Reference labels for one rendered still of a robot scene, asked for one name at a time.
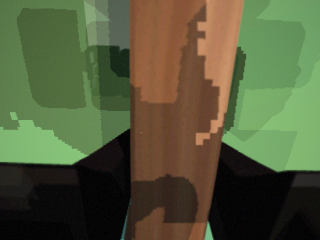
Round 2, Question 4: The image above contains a brown wooden board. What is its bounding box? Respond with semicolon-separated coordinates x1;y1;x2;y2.
129;0;244;240

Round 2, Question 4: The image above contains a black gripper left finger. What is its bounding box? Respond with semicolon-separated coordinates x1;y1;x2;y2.
0;128;131;240

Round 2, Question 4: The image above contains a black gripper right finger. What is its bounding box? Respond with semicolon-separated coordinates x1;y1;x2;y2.
208;141;320;240

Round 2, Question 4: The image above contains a wooden post with slot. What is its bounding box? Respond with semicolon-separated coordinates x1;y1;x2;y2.
123;204;131;240

